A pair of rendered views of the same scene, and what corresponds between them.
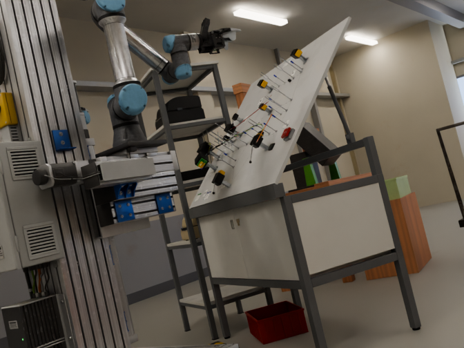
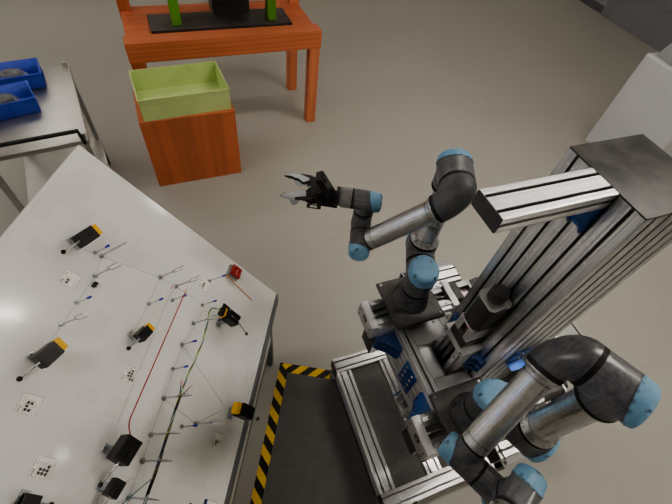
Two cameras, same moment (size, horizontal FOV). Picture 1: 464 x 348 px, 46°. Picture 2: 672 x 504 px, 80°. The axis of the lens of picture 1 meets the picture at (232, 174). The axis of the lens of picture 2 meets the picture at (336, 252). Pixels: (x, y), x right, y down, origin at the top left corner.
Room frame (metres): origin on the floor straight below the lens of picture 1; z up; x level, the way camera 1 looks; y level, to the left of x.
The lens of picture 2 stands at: (3.36, 0.47, 2.58)
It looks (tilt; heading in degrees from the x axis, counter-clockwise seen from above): 52 degrees down; 204
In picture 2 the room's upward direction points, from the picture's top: 10 degrees clockwise
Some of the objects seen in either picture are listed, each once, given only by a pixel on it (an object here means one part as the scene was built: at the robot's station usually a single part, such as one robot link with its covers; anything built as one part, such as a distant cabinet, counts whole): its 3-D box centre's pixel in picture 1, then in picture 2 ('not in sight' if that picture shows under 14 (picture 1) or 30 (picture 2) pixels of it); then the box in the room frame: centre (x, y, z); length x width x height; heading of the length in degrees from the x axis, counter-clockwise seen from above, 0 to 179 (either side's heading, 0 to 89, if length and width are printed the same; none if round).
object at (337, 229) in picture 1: (286, 231); not in sight; (3.23, -0.23, 0.60); 1.17 x 0.58 x 0.40; 25
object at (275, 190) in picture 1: (228, 204); (242, 418); (3.09, 0.06, 0.83); 1.18 x 0.05 x 0.06; 25
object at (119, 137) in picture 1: (128, 135); (413, 292); (2.38, 0.40, 1.21); 0.15 x 0.15 x 0.10
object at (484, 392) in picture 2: not in sight; (492, 401); (2.69, 0.80, 1.33); 0.13 x 0.12 x 0.14; 78
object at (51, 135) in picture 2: not in sight; (55, 156); (2.40, -2.28, 0.53); 1.12 x 0.65 x 1.05; 55
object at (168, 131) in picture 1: (199, 199); not in sight; (4.02, 0.27, 0.92); 0.60 x 0.50 x 1.85; 25
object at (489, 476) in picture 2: not in sight; (497, 491); (2.97, 0.85, 1.46); 0.11 x 0.08 x 0.11; 78
